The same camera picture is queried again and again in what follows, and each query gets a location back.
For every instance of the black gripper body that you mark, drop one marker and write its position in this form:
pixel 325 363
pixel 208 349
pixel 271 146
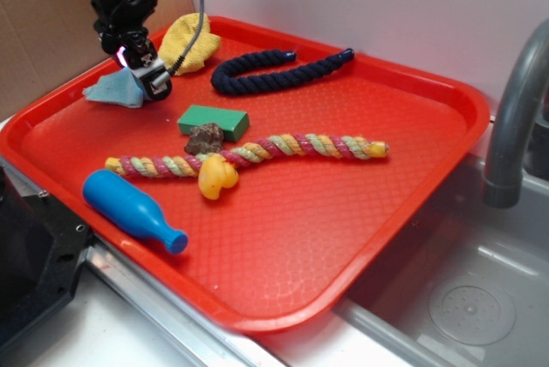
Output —
pixel 121 22

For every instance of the grey sink basin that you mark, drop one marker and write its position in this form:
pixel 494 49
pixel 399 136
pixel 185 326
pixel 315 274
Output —
pixel 461 284

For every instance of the brown cardboard panel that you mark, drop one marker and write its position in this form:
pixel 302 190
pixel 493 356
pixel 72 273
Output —
pixel 44 43

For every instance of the light blue cloth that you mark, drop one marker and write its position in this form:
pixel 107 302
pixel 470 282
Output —
pixel 118 88

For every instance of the brown rock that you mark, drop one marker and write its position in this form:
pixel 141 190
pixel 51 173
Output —
pixel 205 138

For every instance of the grey sink faucet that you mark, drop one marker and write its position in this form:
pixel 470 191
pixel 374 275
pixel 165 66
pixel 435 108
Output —
pixel 519 139

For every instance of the green rectangular block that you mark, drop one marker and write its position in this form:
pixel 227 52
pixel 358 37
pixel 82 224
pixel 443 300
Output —
pixel 233 123

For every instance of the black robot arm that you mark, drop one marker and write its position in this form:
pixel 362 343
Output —
pixel 123 36

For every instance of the yellow rubber duck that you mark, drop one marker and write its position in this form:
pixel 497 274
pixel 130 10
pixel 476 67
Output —
pixel 216 174

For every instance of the blue plastic bottle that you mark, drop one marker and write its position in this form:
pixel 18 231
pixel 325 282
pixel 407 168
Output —
pixel 131 209

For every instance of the red plastic tray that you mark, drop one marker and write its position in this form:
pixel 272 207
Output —
pixel 283 245

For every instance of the yellow cloth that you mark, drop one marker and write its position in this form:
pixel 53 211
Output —
pixel 188 44

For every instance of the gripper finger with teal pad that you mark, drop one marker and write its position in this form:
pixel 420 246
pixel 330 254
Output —
pixel 154 80
pixel 120 58

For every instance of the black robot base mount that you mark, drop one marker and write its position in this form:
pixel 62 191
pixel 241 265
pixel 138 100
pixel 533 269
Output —
pixel 43 246

